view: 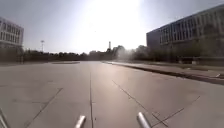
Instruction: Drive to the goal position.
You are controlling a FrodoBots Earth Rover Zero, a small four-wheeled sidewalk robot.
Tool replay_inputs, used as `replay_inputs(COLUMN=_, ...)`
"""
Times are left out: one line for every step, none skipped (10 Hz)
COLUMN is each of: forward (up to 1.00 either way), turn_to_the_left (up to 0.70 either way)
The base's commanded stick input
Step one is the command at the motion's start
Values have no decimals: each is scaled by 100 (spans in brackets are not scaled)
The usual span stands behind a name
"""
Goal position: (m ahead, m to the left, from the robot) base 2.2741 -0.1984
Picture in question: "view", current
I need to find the pale multi-storey building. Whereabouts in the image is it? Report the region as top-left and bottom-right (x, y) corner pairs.
(0, 16), (25, 51)

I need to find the large grey glass-fronted building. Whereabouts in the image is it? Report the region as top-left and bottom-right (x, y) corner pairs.
(145, 3), (224, 63)

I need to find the low dark kerb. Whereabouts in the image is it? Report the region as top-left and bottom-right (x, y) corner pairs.
(102, 61), (224, 86)

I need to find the tall floodlight pole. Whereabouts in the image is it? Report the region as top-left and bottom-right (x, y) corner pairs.
(40, 39), (45, 53)

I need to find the row of dark trees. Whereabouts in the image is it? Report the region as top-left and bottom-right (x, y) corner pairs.
(0, 44), (224, 64)

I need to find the raised paved strip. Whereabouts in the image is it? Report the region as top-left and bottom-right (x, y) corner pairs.
(106, 60), (224, 81)

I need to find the grey concrete slab pavement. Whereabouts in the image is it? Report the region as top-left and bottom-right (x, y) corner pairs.
(0, 60), (224, 128)

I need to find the robot's own part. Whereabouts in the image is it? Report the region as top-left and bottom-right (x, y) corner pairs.
(74, 114), (87, 128)
(136, 111), (152, 128)

